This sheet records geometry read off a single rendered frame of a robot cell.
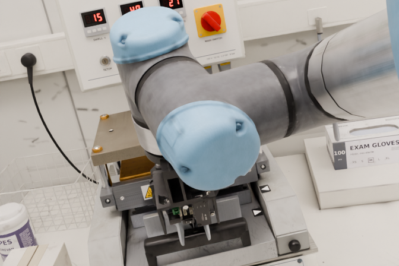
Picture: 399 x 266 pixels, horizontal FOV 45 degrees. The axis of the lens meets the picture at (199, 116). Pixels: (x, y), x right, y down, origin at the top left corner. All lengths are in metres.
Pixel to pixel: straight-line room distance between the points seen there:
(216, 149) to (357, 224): 0.78
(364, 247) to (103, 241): 0.54
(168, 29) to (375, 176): 0.85
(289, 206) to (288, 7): 0.65
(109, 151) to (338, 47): 0.47
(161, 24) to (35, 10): 1.00
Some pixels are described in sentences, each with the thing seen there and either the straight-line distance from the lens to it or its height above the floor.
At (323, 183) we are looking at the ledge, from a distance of 1.19.
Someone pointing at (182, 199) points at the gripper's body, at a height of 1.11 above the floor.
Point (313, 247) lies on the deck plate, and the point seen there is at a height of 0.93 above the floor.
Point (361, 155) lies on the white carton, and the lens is 1.23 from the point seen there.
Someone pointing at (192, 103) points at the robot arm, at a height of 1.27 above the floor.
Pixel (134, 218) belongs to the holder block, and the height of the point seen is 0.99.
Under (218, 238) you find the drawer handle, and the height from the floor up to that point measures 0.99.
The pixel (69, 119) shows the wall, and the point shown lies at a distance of 1.50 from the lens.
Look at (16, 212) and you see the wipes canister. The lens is 1.18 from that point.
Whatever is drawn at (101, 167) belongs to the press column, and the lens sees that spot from 0.78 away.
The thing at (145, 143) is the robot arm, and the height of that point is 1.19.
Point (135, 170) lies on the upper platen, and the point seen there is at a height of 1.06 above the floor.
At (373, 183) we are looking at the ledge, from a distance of 1.18.
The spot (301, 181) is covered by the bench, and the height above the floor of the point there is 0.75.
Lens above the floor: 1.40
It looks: 21 degrees down
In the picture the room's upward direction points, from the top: 11 degrees counter-clockwise
